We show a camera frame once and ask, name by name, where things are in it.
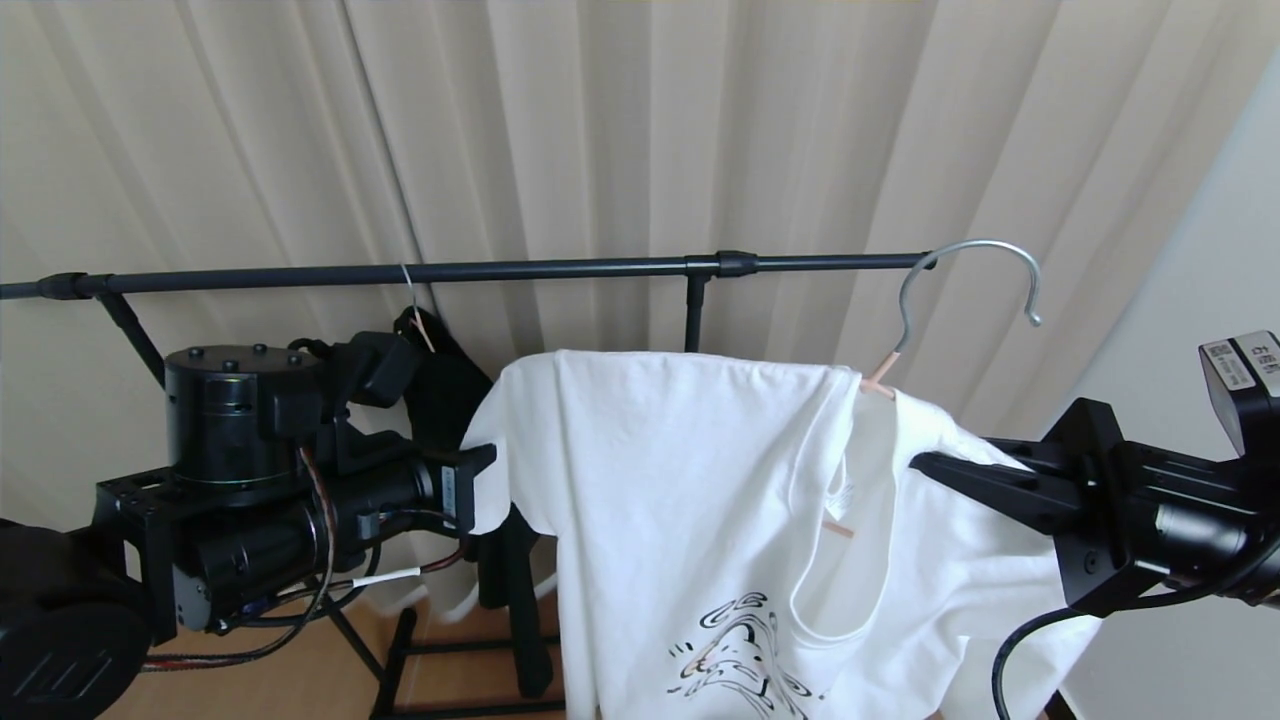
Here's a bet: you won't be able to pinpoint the white printed t-shirt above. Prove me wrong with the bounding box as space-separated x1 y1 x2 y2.
460 348 1101 720

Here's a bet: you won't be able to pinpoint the grey curtain cord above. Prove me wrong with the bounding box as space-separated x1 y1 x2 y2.
340 0 436 311

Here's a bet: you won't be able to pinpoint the black shorts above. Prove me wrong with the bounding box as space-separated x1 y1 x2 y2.
395 305 553 698

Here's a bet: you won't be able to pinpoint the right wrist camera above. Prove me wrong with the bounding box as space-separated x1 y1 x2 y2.
1198 330 1280 461

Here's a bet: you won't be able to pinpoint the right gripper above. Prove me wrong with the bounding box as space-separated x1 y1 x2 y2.
910 398 1280 616

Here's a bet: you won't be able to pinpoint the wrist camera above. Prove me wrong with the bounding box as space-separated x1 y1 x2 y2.
1198 330 1280 461
290 333 421 476

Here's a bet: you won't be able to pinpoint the beige curtain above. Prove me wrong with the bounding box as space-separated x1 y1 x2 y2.
0 0 1280 621

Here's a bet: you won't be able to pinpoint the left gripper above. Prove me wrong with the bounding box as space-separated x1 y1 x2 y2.
180 445 498 626

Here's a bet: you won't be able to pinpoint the black clothes rack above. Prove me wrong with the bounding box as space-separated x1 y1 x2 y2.
0 250 939 720

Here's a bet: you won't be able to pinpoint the pink clothes hanger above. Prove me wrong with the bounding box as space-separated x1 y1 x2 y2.
398 263 439 353
823 240 1043 541

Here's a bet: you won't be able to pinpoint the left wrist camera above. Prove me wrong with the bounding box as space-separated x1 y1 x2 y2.
290 333 421 476

